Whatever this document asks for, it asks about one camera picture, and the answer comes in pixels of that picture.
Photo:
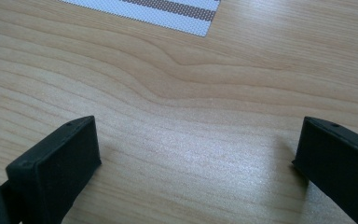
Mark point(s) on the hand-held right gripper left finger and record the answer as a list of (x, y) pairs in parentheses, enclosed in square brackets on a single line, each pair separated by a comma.
[(54, 168)]

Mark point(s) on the white brown striped woven mat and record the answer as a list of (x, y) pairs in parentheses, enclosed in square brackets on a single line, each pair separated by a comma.
[(180, 15)]

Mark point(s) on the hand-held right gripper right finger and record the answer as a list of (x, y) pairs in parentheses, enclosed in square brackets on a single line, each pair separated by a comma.
[(338, 165)]

